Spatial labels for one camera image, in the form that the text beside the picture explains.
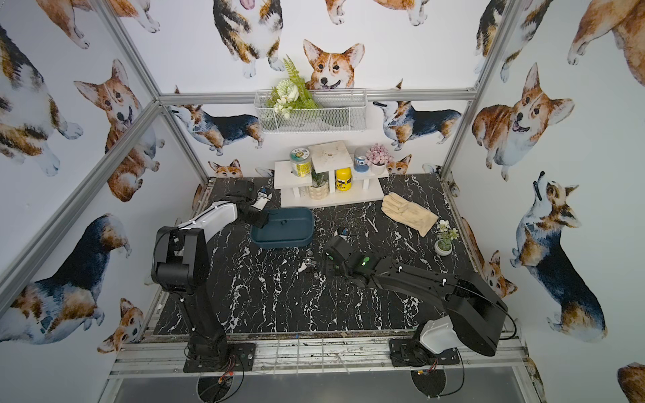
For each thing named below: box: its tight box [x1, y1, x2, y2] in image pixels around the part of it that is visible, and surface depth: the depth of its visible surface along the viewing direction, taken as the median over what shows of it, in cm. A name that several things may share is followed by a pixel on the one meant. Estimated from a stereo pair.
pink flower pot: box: [365, 142, 394, 176], surface depth 97 cm
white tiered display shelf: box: [273, 140, 390, 209], surface depth 111 cm
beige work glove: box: [380, 192, 440, 238], surface depth 109 cm
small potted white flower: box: [434, 219, 461, 257], surface depth 94 cm
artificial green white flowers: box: [265, 54, 320, 121], surface depth 82 cm
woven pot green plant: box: [309, 167, 330, 201], surface depth 112 cm
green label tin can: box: [289, 146, 312, 178], surface depth 99 cm
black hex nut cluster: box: [304, 249, 320, 278], surface depth 95 cm
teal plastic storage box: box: [250, 207, 314, 249], surface depth 105 cm
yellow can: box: [335, 167, 352, 192], surface depth 112 cm
